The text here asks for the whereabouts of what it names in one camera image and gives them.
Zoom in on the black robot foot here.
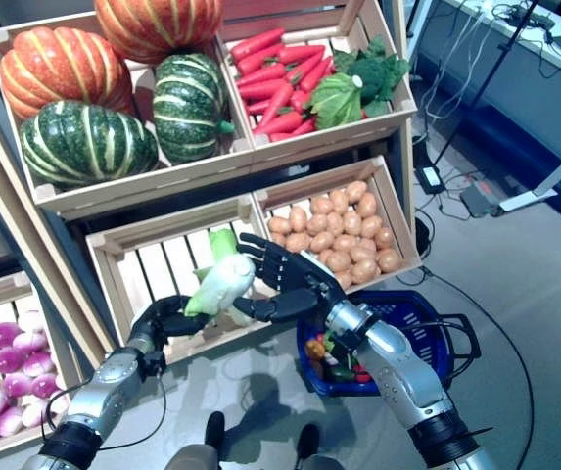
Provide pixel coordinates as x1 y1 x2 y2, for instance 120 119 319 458
205 410 226 447
295 423 321 459

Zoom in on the black left robot foot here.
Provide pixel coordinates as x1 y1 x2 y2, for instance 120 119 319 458
205 410 226 447

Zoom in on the black tripod pole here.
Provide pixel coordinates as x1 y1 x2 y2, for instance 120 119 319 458
431 0 543 167

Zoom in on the silver right robot leg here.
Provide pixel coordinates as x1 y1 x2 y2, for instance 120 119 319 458
299 453 348 470

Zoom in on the white desk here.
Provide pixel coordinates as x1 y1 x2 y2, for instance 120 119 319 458
406 0 561 89

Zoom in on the black power adapter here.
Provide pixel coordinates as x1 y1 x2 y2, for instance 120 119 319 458
416 165 445 193

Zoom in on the dark green broccoli with leaves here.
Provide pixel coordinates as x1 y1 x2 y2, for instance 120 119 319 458
333 36 411 118

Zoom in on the wooden potato crate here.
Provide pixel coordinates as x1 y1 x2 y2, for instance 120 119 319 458
250 156 421 295

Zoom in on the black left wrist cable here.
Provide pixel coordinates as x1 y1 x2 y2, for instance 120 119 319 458
42 364 169 449

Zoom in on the green white napa cabbage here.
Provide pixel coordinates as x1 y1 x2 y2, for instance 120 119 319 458
183 228 257 327

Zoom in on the white desk leg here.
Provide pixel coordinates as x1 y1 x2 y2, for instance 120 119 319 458
498 146 561 214

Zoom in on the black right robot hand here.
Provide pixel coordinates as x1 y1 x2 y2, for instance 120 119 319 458
233 232 348 324

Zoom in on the grey power strip box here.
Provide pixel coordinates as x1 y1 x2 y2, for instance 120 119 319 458
459 185 504 219

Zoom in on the wooden display rack frame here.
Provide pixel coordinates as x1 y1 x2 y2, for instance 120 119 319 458
0 0 418 363

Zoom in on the orange striped pumpkin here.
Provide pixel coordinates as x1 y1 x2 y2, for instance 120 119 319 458
0 26 134 121
93 0 223 65

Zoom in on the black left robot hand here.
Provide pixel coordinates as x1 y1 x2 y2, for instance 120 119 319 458
126 293 212 361

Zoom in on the green striped pumpkin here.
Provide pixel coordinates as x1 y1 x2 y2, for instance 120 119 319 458
19 100 160 190
152 52 236 165

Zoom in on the black floor cable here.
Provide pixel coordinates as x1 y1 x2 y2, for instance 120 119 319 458
397 266 536 470

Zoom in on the dark basket handle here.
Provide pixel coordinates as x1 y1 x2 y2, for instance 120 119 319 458
434 312 483 381

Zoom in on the black right robot foot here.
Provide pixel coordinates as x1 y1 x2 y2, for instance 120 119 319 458
295 423 321 459

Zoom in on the blue plastic shopping basket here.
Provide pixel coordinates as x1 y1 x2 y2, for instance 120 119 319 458
295 289 462 398

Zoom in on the green leafy cabbage head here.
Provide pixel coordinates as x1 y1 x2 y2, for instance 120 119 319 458
306 72 365 131

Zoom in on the wooden pumpkin crate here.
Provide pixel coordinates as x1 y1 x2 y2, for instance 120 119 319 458
0 12 257 221

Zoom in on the wooden turnip crate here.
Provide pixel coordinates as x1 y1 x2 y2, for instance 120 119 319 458
0 271 98 464

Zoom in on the wooden carrot crate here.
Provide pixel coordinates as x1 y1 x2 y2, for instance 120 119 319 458
215 0 418 167

